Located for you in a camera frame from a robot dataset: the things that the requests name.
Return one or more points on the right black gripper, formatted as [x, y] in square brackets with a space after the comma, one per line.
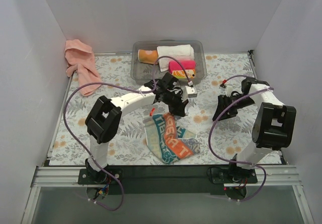
[228, 105]

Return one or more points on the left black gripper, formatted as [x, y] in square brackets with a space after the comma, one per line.
[176, 100]

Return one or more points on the rabbit print towel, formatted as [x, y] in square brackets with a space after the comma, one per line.
[167, 141]

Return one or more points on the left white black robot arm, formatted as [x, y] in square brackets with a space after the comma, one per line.
[103, 120]

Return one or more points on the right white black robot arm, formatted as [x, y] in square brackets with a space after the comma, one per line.
[272, 130]

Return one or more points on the orange print rolled towel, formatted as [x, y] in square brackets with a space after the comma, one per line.
[181, 74]

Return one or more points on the floral table mat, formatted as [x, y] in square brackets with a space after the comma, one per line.
[128, 147]

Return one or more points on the hot pink rolled towel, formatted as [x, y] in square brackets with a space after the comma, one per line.
[186, 64]

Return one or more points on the clear plastic bin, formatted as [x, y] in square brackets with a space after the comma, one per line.
[143, 72]

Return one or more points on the white rolled towel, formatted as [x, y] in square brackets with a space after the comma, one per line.
[179, 52]

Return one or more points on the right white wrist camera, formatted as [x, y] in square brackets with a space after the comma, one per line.
[226, 88]

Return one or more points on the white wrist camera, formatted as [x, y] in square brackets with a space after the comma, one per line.
[226, 88]
[189, 92]

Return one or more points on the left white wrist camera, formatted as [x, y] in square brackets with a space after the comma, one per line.
[189, 92]

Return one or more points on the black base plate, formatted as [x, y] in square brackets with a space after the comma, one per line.
[160, 179]

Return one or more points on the aluminium frame rail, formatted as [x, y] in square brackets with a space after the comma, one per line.
[277, 175]

